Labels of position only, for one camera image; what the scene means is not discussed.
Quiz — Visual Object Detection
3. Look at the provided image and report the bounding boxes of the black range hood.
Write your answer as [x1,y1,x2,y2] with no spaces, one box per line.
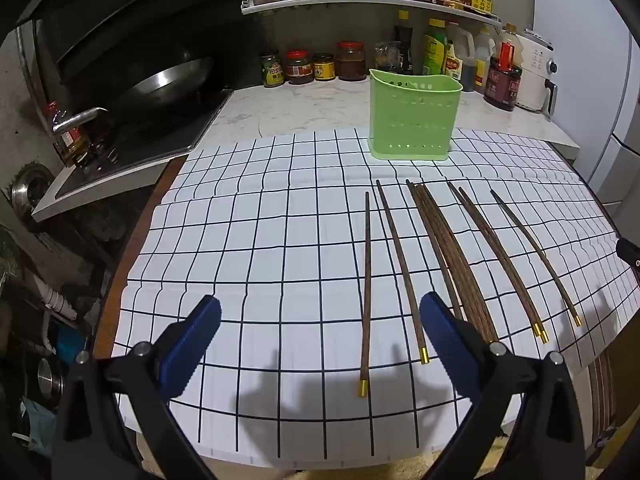
[15,0,251,81]

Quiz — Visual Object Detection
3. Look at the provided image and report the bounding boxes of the white wall shelf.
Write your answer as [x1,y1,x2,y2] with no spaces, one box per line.
[240,0,503,28]

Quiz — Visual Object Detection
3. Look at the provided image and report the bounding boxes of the clear jug with yellow label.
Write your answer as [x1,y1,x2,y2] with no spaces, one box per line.
[472,25,496,95]

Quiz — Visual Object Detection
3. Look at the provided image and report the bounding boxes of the grey refrigerator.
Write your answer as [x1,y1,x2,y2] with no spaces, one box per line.
[580,10,640,206]

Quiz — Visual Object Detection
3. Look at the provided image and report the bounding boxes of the round metal drain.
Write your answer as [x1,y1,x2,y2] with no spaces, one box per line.
[10,162,56,216]

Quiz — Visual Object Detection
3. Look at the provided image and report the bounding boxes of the yellow label jar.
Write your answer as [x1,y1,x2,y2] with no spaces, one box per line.
[313,53,336,82]

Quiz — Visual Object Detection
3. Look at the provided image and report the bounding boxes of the small steel pot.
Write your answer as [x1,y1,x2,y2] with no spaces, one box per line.
[37,355,66,403]

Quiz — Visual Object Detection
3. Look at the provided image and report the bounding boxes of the green bottle with yellow cap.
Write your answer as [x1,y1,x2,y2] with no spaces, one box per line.
[422,18,448,77]

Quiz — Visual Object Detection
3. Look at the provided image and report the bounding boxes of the green label jar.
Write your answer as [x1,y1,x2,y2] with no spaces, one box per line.
[260,50,286,88]

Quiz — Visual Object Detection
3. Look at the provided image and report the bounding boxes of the wooden chopstick with gold tip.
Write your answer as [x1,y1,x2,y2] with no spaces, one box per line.
[375,180,431,365]
[490,189,582,327]
[457,187,550,345]
[405,179,463,321]
[412,183,488,343]
[446,181,543,338]
[358,191,372,398]
[420,183,500,345]

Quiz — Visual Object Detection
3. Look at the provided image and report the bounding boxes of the dark soy jar red cap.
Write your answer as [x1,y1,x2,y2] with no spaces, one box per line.
[482,42,523,112]

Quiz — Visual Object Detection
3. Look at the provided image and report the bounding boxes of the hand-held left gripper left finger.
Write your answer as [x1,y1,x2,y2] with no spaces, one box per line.
[52,295,222,480]

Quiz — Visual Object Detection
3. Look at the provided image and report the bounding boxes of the slim dark sauce bottle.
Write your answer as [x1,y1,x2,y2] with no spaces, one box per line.
[395,10,415,75]

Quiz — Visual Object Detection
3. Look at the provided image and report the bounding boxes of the white air fryer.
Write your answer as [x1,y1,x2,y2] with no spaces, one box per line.
[515,29,558,116]

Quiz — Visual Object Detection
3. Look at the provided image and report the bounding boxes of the small clear glass jar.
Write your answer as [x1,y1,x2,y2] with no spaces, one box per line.
[374,41,402,73]

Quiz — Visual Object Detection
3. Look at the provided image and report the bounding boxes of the red lid sauce jar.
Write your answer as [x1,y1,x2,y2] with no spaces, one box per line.
[285,50,315,85]

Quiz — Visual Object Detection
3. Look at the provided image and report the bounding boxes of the clear jug with dark liquid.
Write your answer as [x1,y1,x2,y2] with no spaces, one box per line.
[444,21,477,93]

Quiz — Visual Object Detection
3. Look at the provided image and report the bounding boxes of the white black-grid tablecloth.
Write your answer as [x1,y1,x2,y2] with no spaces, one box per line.
[117,127,640,461]

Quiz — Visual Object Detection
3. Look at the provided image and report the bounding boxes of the yellow fluffy rug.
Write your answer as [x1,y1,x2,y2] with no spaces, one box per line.
[280,452,451,480]

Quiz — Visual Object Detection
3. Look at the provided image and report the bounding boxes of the black glass cooktop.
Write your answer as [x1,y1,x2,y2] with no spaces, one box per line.
[30,87,236,223]

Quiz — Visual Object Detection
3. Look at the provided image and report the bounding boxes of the oil bottle with yellow cap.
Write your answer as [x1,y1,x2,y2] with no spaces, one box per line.
[497,22,523,61]

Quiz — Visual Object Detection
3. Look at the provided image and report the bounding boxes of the green plastic utensil holder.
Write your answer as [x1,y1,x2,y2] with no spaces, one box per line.
[367,67,463,162]

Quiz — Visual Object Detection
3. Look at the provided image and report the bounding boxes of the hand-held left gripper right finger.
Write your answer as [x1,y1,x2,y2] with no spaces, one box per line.
[419,291,587,480]

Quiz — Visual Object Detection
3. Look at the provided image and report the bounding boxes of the steel wok with handle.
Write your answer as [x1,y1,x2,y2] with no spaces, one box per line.
[52,55,216,136]

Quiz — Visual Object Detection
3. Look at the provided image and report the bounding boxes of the white plastic pipe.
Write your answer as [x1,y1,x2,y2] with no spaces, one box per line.
[32,275,78,321]

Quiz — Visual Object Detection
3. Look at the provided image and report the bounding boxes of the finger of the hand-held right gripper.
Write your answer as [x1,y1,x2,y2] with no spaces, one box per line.
[616,237,640,282]

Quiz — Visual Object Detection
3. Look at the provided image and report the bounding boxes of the large red lid dark jar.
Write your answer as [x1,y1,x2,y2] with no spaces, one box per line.
[336,41,368,82]

